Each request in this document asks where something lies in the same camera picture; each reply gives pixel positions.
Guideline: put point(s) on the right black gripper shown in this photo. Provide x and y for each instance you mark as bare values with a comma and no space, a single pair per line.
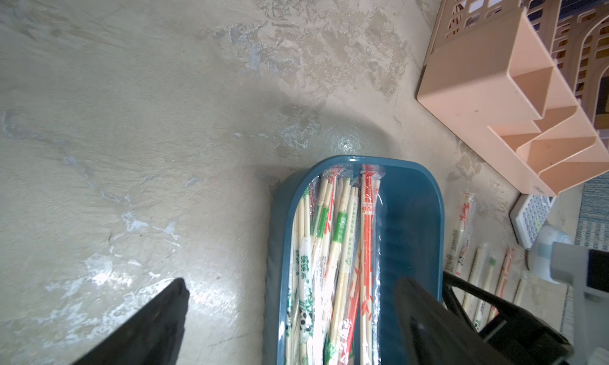
522,338

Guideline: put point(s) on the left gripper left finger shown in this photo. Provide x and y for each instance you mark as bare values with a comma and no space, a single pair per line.
151,336

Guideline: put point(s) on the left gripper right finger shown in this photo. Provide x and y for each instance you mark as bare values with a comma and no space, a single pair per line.
433,335

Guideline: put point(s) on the green text chopsticks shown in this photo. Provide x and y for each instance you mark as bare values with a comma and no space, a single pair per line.
475,273

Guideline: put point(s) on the red panda chopsticks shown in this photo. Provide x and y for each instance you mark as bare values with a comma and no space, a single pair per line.
461,234

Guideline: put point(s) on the teal plastic storage tray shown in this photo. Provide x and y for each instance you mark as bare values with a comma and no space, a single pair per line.
410,228

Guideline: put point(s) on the green panda chopsticks in tray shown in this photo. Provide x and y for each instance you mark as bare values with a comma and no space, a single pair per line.
299,330

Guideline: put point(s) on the green band chopsticks in tray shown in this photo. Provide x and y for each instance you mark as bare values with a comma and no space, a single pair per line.
339,267

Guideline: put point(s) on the red striped chopsticks in tray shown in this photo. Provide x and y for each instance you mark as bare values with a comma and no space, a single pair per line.
370,182

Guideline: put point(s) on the white grey calculator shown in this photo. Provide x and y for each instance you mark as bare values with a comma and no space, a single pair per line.
528,216

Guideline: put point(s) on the pink desk file organizer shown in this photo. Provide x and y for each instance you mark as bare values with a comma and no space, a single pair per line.
516,82

